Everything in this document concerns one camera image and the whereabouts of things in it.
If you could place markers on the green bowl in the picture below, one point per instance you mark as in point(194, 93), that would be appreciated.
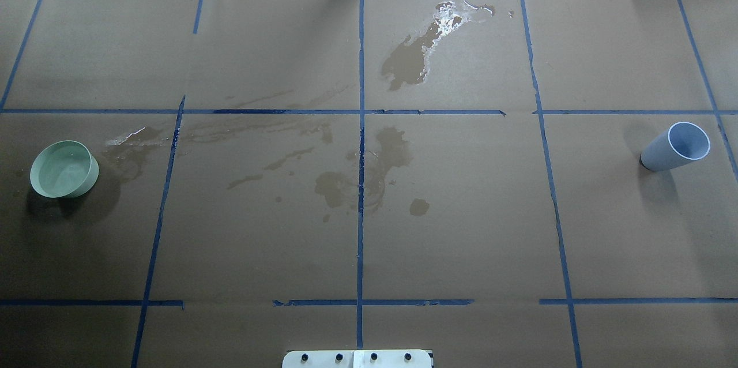
point(64, 170)

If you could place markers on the blue plastic cup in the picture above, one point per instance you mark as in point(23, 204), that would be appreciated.
point(683, 143)

